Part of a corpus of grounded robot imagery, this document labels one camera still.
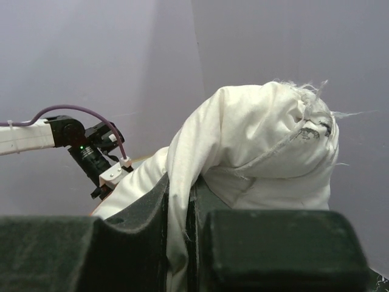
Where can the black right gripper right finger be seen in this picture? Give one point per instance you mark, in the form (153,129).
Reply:
(270,250)

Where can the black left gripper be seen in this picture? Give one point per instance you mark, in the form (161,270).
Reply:
(102,191)

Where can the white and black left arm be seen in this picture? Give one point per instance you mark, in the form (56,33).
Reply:
(90,148)

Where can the white pillow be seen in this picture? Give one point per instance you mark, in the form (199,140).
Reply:
(257,147)

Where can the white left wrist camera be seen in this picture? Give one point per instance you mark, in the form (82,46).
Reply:
(113,175)

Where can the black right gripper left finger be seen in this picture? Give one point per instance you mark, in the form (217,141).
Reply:
(126,252)

